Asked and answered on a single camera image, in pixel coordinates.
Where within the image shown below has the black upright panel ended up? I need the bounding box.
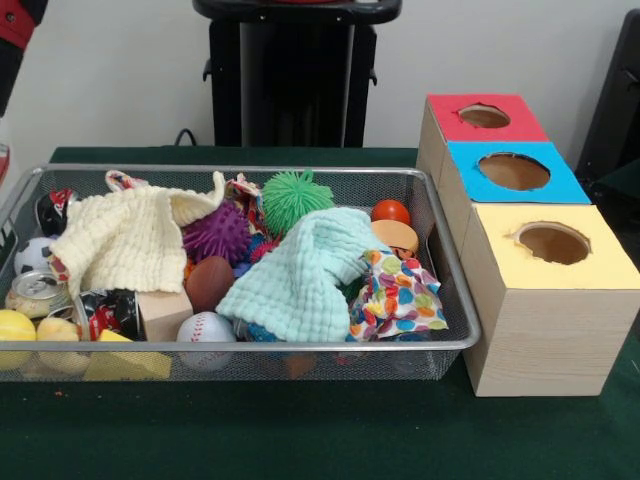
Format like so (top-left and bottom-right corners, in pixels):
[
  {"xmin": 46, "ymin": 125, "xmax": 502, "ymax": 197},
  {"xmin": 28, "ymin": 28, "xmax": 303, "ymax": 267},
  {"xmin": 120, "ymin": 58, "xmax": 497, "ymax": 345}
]
[{"xmin": 574, "ymin": 8, "xmax": 640, "ymax": 174}]

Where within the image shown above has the small soccer ball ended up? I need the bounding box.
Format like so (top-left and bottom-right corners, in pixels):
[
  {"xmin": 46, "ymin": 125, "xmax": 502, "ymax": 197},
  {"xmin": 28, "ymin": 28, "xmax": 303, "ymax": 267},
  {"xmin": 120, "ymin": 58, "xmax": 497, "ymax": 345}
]
[{"xmin": 13, "ymin": 236, "xmax": 57, "ymax": 276}]

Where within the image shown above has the purple spiky ball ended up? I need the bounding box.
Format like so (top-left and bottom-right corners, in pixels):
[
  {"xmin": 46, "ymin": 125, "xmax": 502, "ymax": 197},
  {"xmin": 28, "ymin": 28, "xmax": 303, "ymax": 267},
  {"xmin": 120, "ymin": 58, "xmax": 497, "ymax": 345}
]
[{"xmin": 182, "ymin": 201, "xmax": 253, "ymax": 264}]

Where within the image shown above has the mint green waffle cloth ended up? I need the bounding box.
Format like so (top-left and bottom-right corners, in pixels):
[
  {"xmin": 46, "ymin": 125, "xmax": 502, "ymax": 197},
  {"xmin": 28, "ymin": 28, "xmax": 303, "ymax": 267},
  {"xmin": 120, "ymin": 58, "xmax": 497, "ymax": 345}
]
[{"xmin": 215, "ymin": 207, "xmax": 391, "ymax": 344}]

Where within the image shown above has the wooden box with three holes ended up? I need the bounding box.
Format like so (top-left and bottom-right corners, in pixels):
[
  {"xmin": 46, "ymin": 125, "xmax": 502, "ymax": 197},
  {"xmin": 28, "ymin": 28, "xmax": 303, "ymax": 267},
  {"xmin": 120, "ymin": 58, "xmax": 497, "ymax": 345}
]
[{"xmin": 415, "ymin": 92, "xmax": 640, "ymax": 398}]

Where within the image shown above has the brown toy football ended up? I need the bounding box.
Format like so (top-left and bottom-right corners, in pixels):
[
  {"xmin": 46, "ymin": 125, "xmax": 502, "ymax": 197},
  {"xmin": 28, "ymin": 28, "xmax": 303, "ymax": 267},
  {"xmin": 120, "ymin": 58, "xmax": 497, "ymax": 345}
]
[{"xmin": 185, "ymin": 256, "xmax": 235, "ymax": 315}]

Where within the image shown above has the yellow ball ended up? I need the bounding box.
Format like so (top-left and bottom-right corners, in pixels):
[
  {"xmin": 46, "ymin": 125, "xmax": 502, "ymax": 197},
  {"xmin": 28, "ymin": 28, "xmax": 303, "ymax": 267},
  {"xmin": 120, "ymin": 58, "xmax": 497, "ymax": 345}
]
[{"xmin": 0, "ymin": 309, "xmax": 37, "ymax": 371}]

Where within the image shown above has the dark green table cloth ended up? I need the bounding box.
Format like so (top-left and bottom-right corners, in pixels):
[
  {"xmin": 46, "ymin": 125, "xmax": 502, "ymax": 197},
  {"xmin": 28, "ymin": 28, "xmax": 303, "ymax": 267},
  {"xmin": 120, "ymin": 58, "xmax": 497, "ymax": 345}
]
[
  {"xmin": 0, "ymin": 145, "xmax": 640, "ymax": 480},
  {"xmin": 592, "ymin": 162, "xmax": 640, "ymax": 241}
]

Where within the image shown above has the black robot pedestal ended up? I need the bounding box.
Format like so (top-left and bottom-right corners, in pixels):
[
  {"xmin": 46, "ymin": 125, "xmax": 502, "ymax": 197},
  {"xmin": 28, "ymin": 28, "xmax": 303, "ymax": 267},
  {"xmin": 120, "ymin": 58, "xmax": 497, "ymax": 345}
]
[{"xmin": 192, "ymin": 0, "xmax": 404, "ymax": 149}]

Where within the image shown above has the silver mesh bin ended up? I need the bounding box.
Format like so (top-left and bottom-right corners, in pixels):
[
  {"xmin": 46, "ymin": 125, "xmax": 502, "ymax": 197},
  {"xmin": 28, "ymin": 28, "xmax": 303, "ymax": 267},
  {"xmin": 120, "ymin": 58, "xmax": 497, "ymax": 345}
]
[{"xmin": 0, "ymin": 163, "xmax": 483, "ymax": 384}]

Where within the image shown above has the cream waffle cloth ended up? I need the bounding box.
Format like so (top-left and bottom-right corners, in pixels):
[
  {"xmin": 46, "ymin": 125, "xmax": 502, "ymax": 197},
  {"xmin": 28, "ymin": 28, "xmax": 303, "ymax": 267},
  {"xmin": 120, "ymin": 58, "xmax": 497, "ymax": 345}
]
[{"xmin": 49, "ymin": 171, "xmax": 227, "ymax": 296}]

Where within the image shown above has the crushed red black can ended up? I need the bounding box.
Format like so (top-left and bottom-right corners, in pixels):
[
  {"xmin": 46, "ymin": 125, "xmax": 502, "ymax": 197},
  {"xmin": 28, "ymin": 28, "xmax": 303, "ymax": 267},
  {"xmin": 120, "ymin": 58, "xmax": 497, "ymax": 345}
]
[{"xmin": 73, "ymin": 288, "xmax": 146, "ymax": 342}]

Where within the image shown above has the colourful dotted cloth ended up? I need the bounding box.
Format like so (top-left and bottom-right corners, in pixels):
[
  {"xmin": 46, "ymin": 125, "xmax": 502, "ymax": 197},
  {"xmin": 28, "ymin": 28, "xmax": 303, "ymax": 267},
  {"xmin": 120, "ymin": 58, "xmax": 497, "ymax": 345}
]
[{"xmin": 347, "ymin": 249, "xmax": 450, "ymax": 342}]

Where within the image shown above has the green puffer ball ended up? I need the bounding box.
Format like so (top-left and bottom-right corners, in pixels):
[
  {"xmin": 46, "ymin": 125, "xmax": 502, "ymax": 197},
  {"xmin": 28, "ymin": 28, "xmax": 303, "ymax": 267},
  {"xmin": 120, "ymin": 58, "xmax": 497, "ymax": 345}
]
[{"xmin": 261, "ymin": 169, "xmax": 334, "ymax": 234}]

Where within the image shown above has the white baseball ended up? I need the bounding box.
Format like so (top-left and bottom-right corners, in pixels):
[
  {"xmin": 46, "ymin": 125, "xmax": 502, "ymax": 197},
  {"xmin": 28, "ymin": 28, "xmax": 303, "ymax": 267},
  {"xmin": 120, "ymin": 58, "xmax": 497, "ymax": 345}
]
[{"xmin": 176, "ymin": 311, "xmax": 238, "ymax": 370}]

